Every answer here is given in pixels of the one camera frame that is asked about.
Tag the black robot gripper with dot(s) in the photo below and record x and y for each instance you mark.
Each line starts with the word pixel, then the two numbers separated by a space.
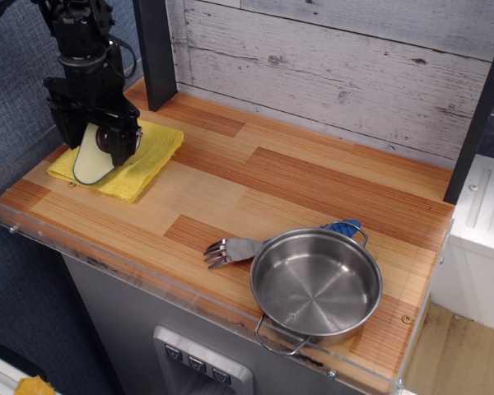
pixel 95 95

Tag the toy avocado half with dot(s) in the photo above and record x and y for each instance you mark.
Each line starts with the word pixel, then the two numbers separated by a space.
pixel 92 163

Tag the stainless steel pot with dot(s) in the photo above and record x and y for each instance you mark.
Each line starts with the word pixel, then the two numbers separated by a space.
pixel 316 286

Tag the yellow folded cloth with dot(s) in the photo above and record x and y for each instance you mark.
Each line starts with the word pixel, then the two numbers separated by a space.
pixel 156 145

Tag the clear acrylic edge guard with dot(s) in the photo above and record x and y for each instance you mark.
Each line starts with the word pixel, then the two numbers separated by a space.
pixel 260 158

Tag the grey toy cabinet front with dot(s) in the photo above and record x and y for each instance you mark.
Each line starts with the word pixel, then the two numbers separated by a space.
pixel 216 309

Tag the silver dispenser button panel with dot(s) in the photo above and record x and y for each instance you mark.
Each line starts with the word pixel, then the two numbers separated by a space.
pixel 191 368

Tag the white ridged side counter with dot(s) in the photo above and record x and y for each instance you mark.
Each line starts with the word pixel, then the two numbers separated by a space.
pixel 463 281

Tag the left black upright post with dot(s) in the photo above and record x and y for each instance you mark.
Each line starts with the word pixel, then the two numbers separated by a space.
pixel 155 46

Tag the black upright post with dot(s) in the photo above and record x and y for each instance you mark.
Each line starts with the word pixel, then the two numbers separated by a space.
pixel 472 140
pixel 155 46

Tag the right black upright post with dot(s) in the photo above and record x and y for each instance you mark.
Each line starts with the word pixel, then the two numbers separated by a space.
pixel 472 140

